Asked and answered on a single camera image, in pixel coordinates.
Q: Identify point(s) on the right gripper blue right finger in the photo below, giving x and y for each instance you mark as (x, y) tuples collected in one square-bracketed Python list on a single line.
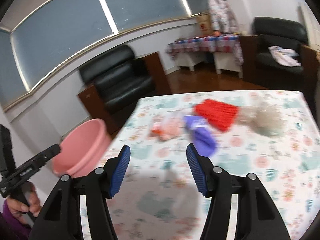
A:
[(197, 169)]

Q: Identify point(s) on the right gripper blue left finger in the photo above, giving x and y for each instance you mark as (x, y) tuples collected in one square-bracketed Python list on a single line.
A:
[(117, 168)]

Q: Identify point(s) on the left hand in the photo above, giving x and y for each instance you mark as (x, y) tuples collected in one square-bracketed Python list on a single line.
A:
[(18, 209)]

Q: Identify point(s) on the purple wrapper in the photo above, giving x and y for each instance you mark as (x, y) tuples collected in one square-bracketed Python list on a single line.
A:
[(201, 136)]

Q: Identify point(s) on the pink plastic bucket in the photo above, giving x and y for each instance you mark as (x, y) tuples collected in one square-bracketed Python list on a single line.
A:
[(82, 149)]

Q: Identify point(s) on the pink translucent plastic bag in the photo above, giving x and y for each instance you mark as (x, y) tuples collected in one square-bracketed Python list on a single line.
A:
[(167, 126)]

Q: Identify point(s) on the red foam fruit net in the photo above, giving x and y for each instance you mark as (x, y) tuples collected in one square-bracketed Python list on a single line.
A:
[(219, 114)]

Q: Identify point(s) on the clear crumpled plastic bag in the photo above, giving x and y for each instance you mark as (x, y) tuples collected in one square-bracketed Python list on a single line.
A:
[(266, 119)]

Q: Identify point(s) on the left black leather armchair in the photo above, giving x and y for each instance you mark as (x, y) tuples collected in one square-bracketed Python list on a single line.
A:
[(116, 79)]

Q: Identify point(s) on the black leather armchair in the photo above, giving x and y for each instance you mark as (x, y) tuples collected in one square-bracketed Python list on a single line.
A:
[(116, 79), (260, 68)]

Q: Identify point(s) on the plaid covered side table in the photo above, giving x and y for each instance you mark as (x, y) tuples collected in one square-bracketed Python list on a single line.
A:
[(226, 49)]

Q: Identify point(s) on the right black leather armchair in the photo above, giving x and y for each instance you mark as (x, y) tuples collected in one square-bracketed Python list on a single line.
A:
[(260, 68)]

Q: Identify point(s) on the cloth on right armchair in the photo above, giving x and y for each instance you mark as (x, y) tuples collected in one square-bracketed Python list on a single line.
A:
[(284, 57)]

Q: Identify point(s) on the brown paper bag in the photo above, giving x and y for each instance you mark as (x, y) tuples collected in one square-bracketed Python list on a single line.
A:
[(204, 24)]

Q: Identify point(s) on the floral padded jacket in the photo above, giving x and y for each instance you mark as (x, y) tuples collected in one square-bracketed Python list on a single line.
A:
[(222, 18)]

